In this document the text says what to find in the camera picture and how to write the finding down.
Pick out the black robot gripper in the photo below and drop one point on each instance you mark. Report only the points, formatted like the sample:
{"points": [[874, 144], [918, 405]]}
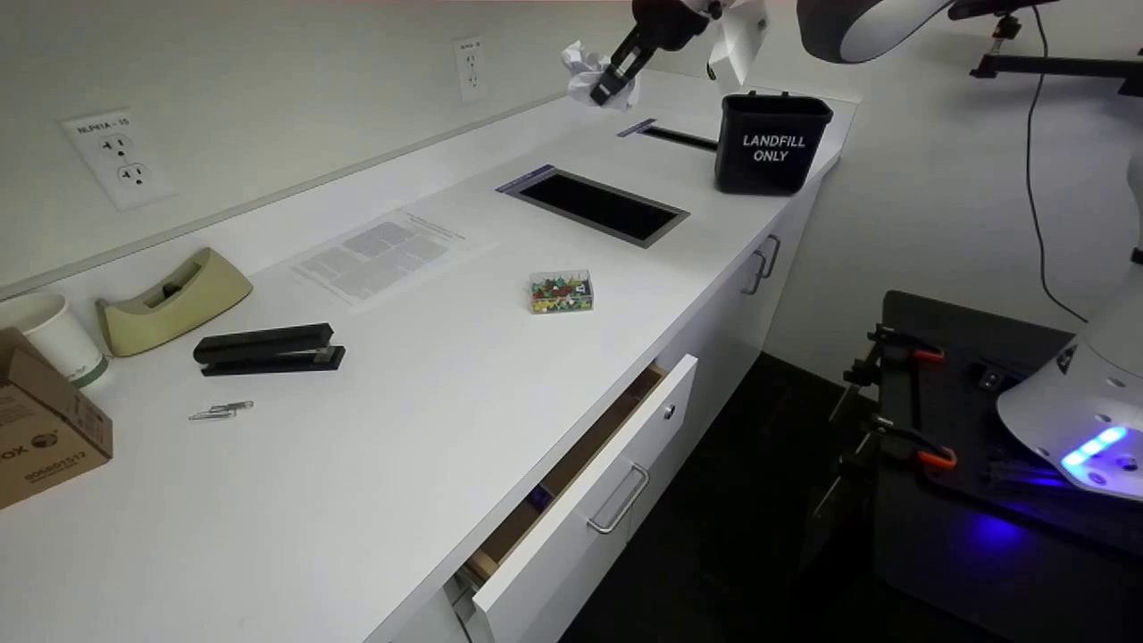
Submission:
{"points": [[668, 18]]}

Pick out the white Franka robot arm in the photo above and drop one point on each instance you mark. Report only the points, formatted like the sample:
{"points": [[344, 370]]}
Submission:
{"points": [[1076, 399]]}

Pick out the black landfill only bin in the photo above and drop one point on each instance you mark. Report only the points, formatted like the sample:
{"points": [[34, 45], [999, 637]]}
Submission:
{"points": [[769, 144]]}

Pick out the rectangular black counter opening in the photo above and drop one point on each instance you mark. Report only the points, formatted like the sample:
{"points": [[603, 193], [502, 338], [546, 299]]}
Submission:
{"points": [[589, 206]]}

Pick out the colourful push pin box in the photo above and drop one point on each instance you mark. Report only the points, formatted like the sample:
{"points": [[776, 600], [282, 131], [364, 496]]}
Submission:
{"points": [[562, 289]]}

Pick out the printed white paper sheet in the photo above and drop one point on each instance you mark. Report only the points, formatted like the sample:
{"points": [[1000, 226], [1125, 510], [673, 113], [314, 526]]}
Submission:
{"points": [[376, 251]]}

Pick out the open white drawer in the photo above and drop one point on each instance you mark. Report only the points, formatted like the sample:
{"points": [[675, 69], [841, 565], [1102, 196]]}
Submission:
{"points": [[595, 486]]}

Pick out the black stapler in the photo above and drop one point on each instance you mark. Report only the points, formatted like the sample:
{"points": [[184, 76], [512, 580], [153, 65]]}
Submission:
{"points": [[270, 349]]}

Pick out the beige tape dispenser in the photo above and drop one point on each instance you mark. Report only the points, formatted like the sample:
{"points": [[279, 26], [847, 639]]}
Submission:
{"points": [[169, 306]]}

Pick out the small metal staple strip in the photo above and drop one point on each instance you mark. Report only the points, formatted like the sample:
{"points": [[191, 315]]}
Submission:
{"points": [[222, 413]]}

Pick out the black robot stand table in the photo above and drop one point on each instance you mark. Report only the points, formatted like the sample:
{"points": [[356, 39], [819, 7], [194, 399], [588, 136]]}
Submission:
{"points": [[966, 501]]}

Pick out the white paper cup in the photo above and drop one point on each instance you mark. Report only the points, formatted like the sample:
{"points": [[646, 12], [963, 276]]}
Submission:
{"points": [[56, 338]]}

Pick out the brown cardboard box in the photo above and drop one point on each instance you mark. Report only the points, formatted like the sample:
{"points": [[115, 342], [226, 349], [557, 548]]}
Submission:
{"points": [[45, 431]]}

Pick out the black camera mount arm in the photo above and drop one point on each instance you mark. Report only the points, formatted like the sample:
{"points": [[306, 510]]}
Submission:
{"points": [[1049, 59]]}

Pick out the white wall outlet plate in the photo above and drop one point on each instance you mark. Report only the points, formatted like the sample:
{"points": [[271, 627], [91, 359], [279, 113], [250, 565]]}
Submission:
{"points": [[113, 157]]}

